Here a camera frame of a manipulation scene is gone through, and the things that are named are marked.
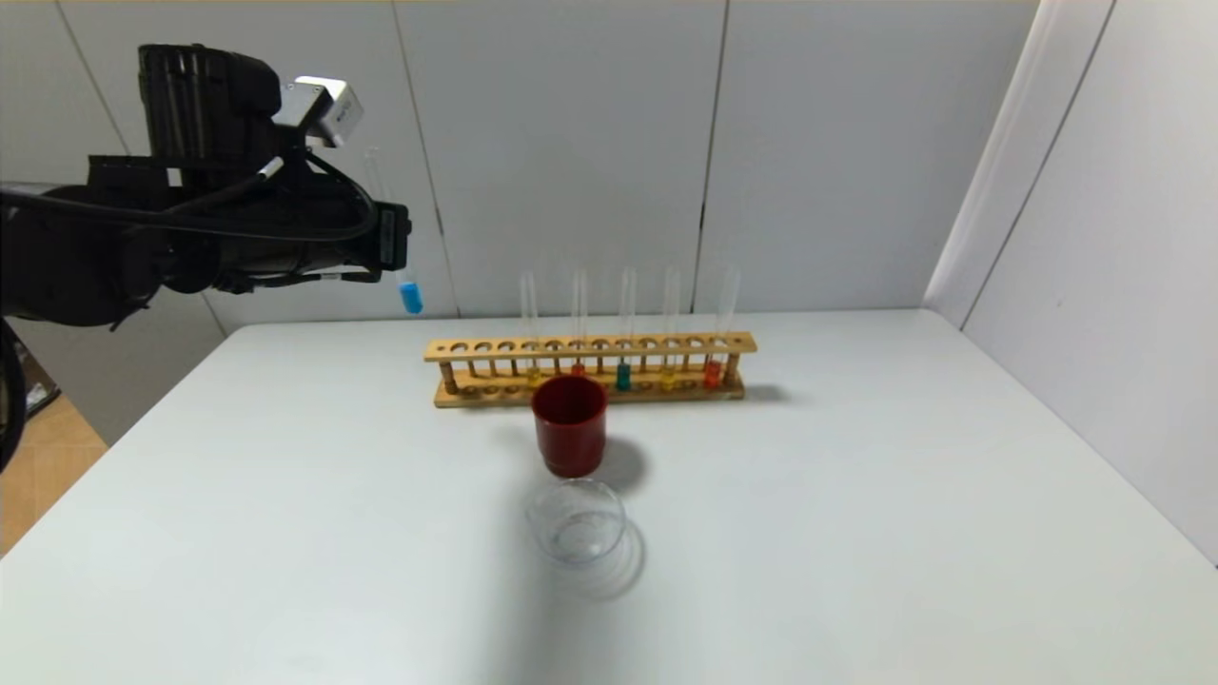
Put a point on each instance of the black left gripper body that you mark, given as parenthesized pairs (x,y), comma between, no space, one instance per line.
(389,240)

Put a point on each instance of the test tube with blue pigment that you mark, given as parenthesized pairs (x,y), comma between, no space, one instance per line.
(622,379)
(411,298)

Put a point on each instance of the test tube with yellow pigment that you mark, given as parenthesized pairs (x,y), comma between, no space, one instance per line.
(667,381)
(529,314)

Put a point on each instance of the test tube with red pigment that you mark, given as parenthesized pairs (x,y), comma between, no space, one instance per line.
(578,314)
(711,376)

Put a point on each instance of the wooden test tube rack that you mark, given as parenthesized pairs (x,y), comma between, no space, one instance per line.
(590,348)

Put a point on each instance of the red plastic cup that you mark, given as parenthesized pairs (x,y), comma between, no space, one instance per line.
(569,438)

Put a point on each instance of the clear glass beaker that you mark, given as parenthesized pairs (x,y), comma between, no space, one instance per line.
(577,533)

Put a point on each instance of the dark cluttered background shelf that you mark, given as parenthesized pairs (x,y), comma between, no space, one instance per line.
(40,390)

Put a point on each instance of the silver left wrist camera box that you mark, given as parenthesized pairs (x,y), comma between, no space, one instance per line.
(319,109)

